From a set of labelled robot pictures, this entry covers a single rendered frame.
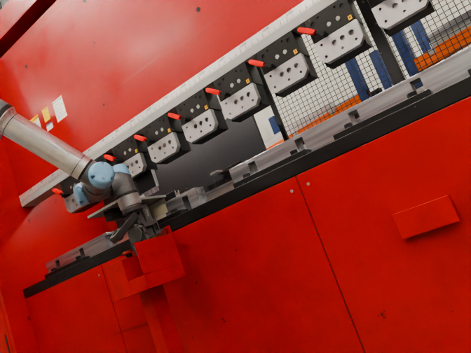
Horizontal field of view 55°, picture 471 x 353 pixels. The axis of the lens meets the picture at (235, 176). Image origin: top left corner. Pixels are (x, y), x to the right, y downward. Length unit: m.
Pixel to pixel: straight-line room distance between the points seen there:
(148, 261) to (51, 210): 1.31
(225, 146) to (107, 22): 0.80
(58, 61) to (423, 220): 1.79
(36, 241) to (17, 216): 0.17
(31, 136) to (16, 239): 1.19
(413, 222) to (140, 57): 1.26
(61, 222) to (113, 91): 0.95
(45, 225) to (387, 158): 1.90
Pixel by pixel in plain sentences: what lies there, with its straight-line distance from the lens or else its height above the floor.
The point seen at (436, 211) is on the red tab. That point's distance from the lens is 1.26.
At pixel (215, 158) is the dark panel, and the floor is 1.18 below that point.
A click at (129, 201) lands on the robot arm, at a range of 1.53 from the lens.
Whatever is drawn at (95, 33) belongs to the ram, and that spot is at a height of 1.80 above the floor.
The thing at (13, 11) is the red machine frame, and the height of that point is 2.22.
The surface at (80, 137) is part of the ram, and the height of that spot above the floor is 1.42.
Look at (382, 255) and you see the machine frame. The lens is 1.33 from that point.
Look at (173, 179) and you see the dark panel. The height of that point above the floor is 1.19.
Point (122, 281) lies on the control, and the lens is 1.56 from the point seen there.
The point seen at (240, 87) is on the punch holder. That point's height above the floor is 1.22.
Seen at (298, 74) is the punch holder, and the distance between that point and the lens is 1.53.
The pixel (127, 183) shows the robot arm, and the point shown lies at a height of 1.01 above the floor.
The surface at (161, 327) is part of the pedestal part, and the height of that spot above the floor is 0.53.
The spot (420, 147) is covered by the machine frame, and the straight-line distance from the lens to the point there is 1.28.
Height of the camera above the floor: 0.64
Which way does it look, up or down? 10 degrees up
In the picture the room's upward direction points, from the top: 20 degrees counter-clockwise
